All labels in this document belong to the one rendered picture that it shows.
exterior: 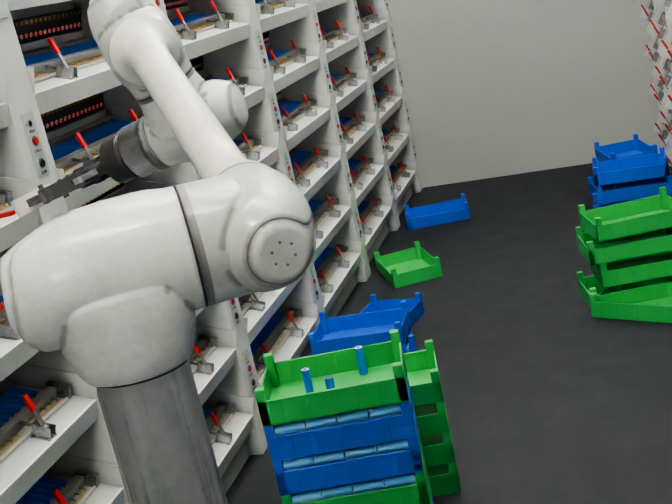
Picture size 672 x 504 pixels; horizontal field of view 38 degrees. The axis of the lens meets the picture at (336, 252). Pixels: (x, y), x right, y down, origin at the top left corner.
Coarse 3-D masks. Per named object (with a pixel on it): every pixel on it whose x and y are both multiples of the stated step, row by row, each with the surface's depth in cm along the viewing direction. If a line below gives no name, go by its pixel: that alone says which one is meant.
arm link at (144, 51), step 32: (96, 0) 143; (128, 0) 142; (96, 32) 144; (128, 32) 140; (160, 32) 141; (128, 64) 139; (160, 64) 132; (160, 96) 130; (192, 96) 129; (192, 128) 126; (192, 160) 125; (224, 160) 118
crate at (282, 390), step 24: (264, 360) 213; (288, 360) 214; (312, 360) 214; (336, 360) 214; (384, 360) 214; (264, 384) 206; (288, 384) 214; (336, 384) 209; (360, 384) 194; (384, 384) 194; (264, 408) 196; (288, 408) 196; (312, 408) 196; (336, 408) 196; (360, 408) 196
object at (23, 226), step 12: (0, 180) 184; (12, 180) 184; (24, 180) 183; (0, 192) 183; (12, 192) 185; (24, 192) 184; (12, 216) 179; (24, 216) 180; (36, 216) 184; (0, 228) 172; (12, 228) 176; (24, 228) 180; (36, 228) 185; (0, 240) 173; (12, 240) 177
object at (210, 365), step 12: (204, 336) 264; (216, 336) 265; (228, 336) 264; (204, 348) 263; (216, 348) 264; (228, 348) 265; (192, 360) 255; (204, 360) 250; (216, 360) 258; (228, 360) 260; (204, 372) 250; (216, 372) 251; (204, 384) 245; (216, 384) 253; (204, 396) 244
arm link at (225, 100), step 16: (192, 80) 149; (224, 80) 152; (208, 96) 149; (224, 96) 149; (240, 96) 152; (144, 112) 151; (160, 112) 149; (224, 112) 149; (240, 112) 151; (144, 128) 153; (160, 128) 150; (224, 128) 150; (240, 128) 151; (160, 144) 152; (176, 144) 151; (160, 160) 154; (176, 160) 154
